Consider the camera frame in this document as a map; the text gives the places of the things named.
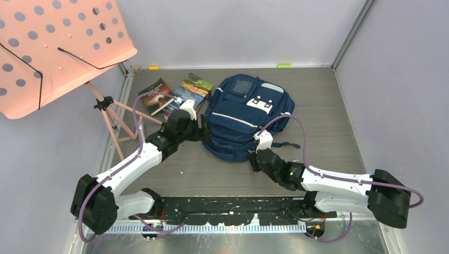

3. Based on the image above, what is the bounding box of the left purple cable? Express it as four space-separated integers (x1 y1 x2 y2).
77 92 183 243

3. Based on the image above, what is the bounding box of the blue Animal Farm book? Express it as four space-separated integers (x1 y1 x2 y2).
174 73 214 111

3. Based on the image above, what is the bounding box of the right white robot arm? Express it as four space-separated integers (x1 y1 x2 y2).
250 130 411 229

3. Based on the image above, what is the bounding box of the aluminium frame rail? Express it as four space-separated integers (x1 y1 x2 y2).
74 196 393 235

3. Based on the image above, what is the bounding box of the pink perforated music stand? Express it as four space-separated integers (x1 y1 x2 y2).
0 0 164 162

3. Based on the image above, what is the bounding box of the black mounting base plate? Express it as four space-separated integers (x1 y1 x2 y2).
140 196 337 226

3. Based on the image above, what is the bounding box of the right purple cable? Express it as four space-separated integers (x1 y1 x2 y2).
256 114 425 243

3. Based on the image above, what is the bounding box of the navy blue student backpack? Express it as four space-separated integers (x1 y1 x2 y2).
203 74 295 162

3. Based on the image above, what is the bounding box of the purple cable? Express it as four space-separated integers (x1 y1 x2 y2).
256 114 425 243
77 92 183 243

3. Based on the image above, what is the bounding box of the dark Three Days book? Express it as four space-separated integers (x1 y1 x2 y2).
138 78 175 116

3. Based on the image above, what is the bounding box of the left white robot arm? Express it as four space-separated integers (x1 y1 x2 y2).
70 99 208 235

